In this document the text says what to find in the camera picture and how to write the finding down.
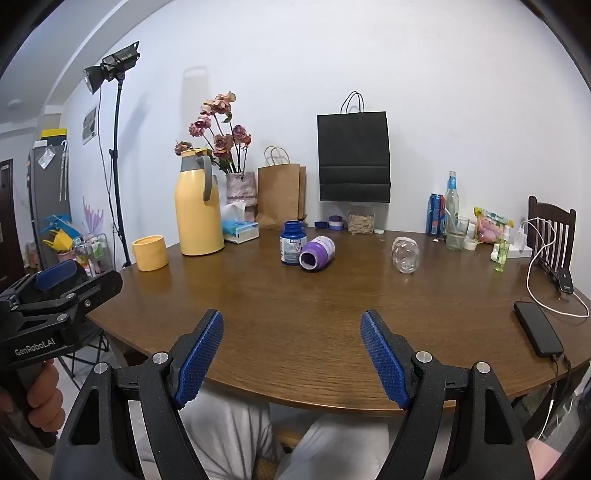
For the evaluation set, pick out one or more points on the yellow box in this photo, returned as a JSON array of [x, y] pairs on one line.
[[53, 134]]

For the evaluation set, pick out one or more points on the pink and yellow snack packet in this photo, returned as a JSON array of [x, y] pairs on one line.
[[489, 228]]

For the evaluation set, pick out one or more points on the small white jar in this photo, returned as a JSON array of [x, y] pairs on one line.
[[470, 244]]

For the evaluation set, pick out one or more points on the white power strip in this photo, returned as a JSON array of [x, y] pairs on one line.
[[521, 251]]

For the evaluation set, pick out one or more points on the small purple jar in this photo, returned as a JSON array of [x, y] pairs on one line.
[[336, 223]]

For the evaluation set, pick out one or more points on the blue drink can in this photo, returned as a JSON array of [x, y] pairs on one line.
[[435, 214]]

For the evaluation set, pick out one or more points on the brown paper bag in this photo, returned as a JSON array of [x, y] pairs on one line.
[[279, 194]]

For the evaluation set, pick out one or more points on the dried flower bouquet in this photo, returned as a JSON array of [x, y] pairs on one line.
[[225, 104]]

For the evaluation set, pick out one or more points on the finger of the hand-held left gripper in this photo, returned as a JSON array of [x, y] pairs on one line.
[[102, 284], [57, 274]]

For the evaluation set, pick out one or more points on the black power bank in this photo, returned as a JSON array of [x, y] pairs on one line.
[[538, 327]]

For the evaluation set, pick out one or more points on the person's white trousers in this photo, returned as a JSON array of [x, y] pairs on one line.
[[231, 429]]

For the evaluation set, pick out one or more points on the glass tumbler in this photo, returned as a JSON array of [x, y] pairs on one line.
[[457, 240]]

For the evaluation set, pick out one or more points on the blue plastic bottle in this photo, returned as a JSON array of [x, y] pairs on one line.
[[293, 244]]

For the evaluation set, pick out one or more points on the clear plastic jar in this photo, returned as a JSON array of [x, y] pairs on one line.
[[405, 256]]

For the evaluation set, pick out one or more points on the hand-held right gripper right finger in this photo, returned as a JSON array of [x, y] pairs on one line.
[[383, 364]]

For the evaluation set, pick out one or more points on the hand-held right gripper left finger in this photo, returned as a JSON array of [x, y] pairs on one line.
[[199, 360]]

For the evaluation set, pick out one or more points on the purple plastic bottle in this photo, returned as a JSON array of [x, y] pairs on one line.
[[321, 251]]

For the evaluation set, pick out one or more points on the person's left hand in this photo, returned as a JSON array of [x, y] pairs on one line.
[[44, 399]]

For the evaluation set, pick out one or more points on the green spray bottle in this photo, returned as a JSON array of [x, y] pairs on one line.
[[501, 256]]

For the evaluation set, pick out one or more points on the black paper bag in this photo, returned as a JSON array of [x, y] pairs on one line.
[[353, 152]]

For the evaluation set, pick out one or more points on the yellow cup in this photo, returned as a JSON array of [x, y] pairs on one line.
[[150, 254]]

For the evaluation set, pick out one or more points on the black studio light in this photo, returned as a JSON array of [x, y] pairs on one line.
[[115, 62]]

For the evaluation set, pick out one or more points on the dark wooden door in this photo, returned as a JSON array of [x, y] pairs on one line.
[[9, 221]]

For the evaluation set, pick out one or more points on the pink vase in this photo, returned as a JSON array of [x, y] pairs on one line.
[[241, 187]]

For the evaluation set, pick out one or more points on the yellow thermos jug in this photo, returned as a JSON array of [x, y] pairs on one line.
[[196, 217]]

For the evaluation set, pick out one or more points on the dark wooden chair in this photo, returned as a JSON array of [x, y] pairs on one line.
[[533, 207]]

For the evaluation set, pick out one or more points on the tissue box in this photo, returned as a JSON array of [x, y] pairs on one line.
[[240, 230]]

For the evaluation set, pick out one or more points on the clear snack container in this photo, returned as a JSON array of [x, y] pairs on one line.
[[361, 224]]

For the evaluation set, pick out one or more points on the tall glass bottle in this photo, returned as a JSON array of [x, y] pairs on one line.
[[451, 198]]

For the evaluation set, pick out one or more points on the white charger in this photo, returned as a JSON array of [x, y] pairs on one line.
[[521, 237]]

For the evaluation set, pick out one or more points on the wall poster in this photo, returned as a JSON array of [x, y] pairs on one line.
[[89, 124]]

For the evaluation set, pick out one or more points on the blue and yellow toy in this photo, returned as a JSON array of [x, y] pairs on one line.
[[60, 235]]

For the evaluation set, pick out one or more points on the grey refrigerator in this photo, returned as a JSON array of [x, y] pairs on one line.
[[46, 194]]

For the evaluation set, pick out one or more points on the small black device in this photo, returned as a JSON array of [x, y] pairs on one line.
[[565, 280]]

